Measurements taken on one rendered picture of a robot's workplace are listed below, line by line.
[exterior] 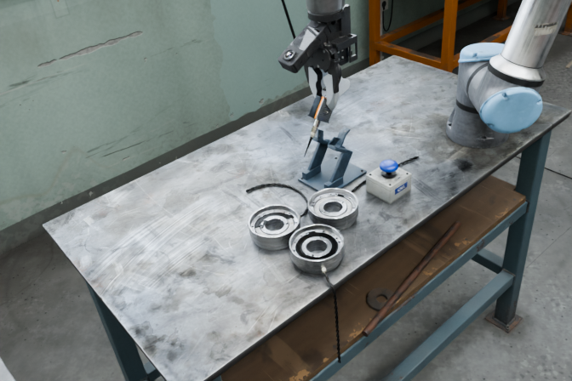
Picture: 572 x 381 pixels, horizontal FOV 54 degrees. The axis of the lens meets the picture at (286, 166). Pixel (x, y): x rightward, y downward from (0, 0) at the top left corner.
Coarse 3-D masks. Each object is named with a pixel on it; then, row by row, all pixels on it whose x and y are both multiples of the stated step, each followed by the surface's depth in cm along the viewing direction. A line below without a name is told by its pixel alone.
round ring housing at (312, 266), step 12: (300, 228) 110; (312, 228) 111; (324, 228) 111; (312, 240) 109; (324, 240) 108; (336, 240) 108; (324, 252) 106; (336, 252) 105; (300, 264) 104; (312, 264) 103; (324, 264) 103; (336, 264) 105
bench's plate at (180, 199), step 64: (384, 64) 180; (256, 128) 153; (320, 128) 150; (384, 128) 147; (128, 192) 133; (192, 192) 131; (256, 192) 128; (448, 192) 122; (128, 256) 114; (192, 256) 112; (256, 256) 111; (128, 320) 100; (192, 320) 99; (256, 320) 97
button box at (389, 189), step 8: (376, 168) 124; (400, 168) 123; (368, 176) 122; (376, 176) 122; (384, 176) 121; (392, 176) 121; (400, 176) 121; (408, 176) 121; (368, 184) 123; (376, 184) 121; (384, 184) 119; (392, 184) 119; (400, 184) 120; (408, 184) 122; (376, 192) 122; (384, 192) 120; (392, 192) 119; (400, 192) 121; (384, 200) 121; (392, 200) 120
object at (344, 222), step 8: (320, 192) 120; (328, 192) 121; (336, 192) 121; (344, 192) 120; (312, 200) 119; (328, 200) 119; (336, 200) 119; (352, 200) 118; (312, 208) 117; (320, 208) 117; (328, 208) 119; (336, 208) 119; (344, 208) 116; (352, 208) 116; (312, 216) 114; (320, 216) 113; (344, 216) 112; (352, 216) 114; (320, 224) 114; (328, 224) 113; (336, 224) 113; (344, 224) 113; (352, 224) 116
